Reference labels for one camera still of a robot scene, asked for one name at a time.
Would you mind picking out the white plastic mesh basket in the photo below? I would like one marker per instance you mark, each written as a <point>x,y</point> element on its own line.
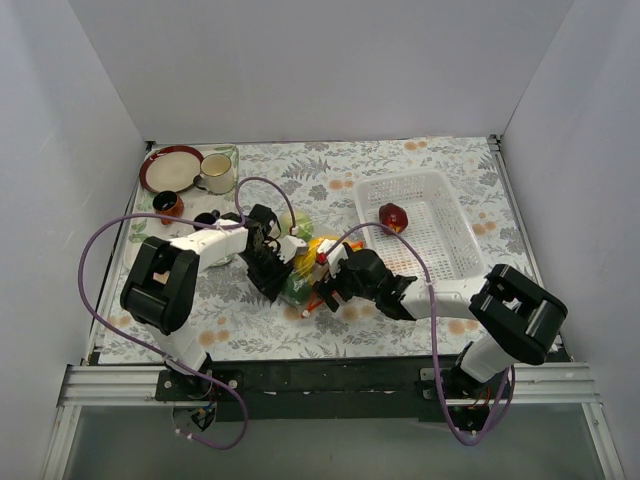
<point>438,229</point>

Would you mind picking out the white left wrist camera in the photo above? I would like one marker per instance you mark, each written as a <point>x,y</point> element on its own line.
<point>291,247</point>

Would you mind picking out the fake yellow banana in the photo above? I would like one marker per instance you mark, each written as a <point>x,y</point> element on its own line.
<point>305,264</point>

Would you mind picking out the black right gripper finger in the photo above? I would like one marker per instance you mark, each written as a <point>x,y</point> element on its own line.
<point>326,291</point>
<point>333,269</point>

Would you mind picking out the red rimmed cream plate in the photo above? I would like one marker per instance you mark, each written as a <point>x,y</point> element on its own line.
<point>171,168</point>

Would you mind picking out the clear zip top bag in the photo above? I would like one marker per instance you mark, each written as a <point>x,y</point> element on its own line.
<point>315,301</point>

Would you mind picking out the cream mug black handle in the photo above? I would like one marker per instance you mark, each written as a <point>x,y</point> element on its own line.
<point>216,174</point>

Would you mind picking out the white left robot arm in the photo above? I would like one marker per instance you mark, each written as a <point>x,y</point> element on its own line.
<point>160,288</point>

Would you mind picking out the fake green pepper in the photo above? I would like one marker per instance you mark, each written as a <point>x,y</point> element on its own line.
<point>297,290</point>

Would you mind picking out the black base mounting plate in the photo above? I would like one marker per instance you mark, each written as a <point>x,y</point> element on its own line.
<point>417,403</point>

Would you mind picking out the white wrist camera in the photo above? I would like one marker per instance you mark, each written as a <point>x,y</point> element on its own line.
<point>330,250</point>
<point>291,247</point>

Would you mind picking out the aluminium frame rail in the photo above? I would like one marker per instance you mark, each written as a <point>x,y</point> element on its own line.
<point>555,383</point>

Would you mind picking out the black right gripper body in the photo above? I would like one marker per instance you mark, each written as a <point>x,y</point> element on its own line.
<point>329,292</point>

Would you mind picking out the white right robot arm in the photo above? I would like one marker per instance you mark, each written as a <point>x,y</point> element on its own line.
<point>521,319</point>

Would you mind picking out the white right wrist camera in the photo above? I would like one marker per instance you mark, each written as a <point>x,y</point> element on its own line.
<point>330,250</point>

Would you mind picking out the dark blue mug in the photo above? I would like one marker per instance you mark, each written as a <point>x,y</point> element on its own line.
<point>206,218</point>

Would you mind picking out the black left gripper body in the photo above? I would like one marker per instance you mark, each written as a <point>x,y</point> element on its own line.
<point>272,276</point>

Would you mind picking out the fake red apple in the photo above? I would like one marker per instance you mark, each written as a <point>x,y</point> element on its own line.
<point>393,217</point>

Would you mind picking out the orange ceramic cup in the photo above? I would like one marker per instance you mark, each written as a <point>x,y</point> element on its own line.
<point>170,204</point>

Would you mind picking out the fake green cabbage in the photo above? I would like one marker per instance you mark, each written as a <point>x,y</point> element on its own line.
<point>299,225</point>

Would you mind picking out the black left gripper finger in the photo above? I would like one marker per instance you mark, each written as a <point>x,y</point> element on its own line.
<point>277,272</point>
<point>266,283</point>

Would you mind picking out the floral table mat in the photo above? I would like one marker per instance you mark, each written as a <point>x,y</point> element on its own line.
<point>232,321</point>

